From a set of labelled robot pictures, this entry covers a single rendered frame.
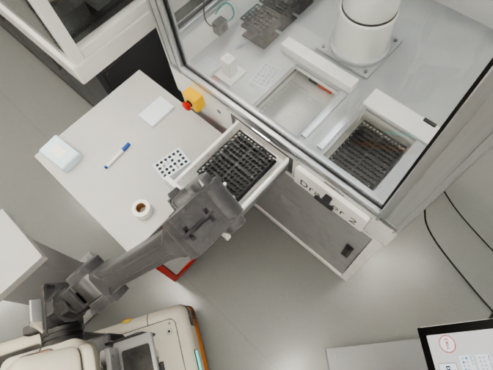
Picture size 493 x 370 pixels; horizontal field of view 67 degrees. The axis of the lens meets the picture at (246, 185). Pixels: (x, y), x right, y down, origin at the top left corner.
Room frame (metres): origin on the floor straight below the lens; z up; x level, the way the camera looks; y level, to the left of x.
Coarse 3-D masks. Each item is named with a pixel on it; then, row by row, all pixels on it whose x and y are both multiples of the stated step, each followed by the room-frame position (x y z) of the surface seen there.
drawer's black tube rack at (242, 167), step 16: (224, 144) 0.69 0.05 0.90; (240, 144) 0.68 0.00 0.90; (256, 144) 0.67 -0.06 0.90; (208, 160) 0.64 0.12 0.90; (224, 160) 0.63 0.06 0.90; (240, 160) 0.62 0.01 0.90; (256, 160) 0.61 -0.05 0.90; (272, 160) 0.60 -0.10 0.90; (224, 176) 0.57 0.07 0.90; (240, 176) 0.57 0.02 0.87; (256, 176) 0.56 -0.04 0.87; (240, 192) 0.51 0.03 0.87
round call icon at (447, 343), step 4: (440, 336) -0.03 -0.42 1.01; (444, 336) -0.03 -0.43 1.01; (448, 336) -0.03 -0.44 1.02; (452, 336) -0.03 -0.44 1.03; (440, 340) -0.04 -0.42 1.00; (444, 340) -0.04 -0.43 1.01; (448, 340) -0.04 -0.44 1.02; (452, 340) -0.04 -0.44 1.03; (440, 344) -0.05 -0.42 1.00; (444, 344) -0.05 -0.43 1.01; (448, 344) -0.05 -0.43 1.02; (452, 344) -0.05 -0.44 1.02; (440, 348) -0.05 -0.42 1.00; (444, 348) -0.06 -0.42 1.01; (448, 348) -0.06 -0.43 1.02; (452, 348) -0.06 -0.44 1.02; (456, 348) -0.06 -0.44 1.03; (444, 352) -0.07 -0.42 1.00; (448, 352) -0.07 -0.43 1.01; (452, 352) -0.07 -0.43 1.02; (456, 352) -0.07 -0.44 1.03
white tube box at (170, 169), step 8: (176, 152) 0.75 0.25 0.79; (160, 160) 0.73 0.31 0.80; (168, 160) 0.72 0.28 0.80; (176, 160) 0.72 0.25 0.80; (184, 160) 0.71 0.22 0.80; (160, 168) 0.70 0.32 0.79; (168, 168) 0.69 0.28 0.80; (176, 168) 0.68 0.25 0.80; (184, 168) 0.68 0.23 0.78; (176, 176) 0.66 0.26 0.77
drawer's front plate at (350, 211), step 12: (300, 168) 0.54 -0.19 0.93; (300, 180) 0.52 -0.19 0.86; (312, 180) 0.49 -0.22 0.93; (312, 192) 0.48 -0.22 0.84; (324, 192) 0.45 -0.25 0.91; (336, 192) 0.43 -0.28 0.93; (336, 204) 0.41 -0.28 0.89; (348, 204) 0.38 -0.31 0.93; (348, 216) 0.36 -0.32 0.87; (360, 216) 0.34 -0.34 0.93; (360, 228) 0.32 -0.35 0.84
